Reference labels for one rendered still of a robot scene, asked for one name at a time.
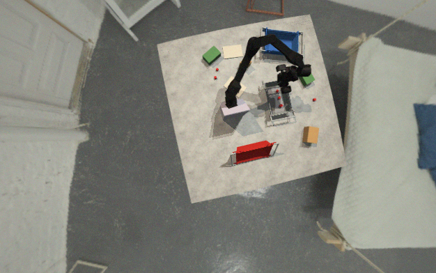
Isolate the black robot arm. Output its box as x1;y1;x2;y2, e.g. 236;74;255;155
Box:
225;33;311;109

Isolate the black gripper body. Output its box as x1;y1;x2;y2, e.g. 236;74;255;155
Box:
276;64;292;94

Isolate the green rectangular block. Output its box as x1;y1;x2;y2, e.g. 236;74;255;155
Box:
203;46;221;65
299;73;315;86

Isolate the tan rectangular block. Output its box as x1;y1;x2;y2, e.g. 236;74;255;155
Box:
302;126;319;144

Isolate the red plastic tray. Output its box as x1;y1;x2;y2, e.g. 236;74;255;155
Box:
231;141;279;166

